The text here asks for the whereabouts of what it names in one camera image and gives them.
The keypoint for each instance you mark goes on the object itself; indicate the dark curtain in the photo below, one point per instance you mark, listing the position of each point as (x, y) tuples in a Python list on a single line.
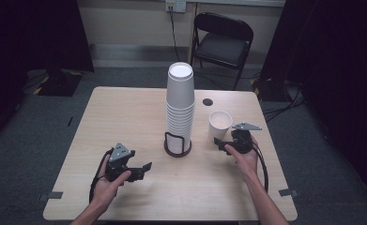
[(337, 78), (31, 47)]

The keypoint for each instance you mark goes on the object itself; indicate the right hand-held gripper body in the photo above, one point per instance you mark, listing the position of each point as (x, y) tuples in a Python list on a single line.
[(243, 140)]

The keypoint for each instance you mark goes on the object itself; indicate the person's right hand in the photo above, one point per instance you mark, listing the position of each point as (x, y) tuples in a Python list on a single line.
[(247, 164)]

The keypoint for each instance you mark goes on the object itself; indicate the grey floor tape strip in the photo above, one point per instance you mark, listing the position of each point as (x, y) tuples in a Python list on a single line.
[(288, 192), (51, 195)]

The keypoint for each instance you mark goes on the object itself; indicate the white paper cup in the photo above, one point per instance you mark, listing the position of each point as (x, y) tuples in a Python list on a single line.
[(220, 123)]

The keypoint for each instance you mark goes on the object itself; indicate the person's left hand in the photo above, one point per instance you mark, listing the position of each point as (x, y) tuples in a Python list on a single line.
[(106, 192)]

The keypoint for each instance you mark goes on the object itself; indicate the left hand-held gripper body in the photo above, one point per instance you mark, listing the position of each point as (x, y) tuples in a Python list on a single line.
[(117, 159)]

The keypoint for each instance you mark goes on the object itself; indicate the black table grommet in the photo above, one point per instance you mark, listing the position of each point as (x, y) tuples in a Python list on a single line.
[(207, 102)]

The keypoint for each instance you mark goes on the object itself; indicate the stack of white cups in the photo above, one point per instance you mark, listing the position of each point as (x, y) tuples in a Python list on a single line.
[(180, 103)]

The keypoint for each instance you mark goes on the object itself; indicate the black stand base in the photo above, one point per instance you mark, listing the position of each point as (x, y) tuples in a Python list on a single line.
[(59, 82), (270, 90)]

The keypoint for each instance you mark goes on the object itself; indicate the white wall socket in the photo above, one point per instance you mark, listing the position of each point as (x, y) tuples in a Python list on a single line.
[(175, 5)]

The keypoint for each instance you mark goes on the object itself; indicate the dark round cup holder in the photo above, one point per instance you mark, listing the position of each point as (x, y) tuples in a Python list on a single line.
[(171, 153)]

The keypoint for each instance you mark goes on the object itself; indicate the black folding chair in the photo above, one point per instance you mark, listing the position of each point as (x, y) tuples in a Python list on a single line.
[(223, 47)]

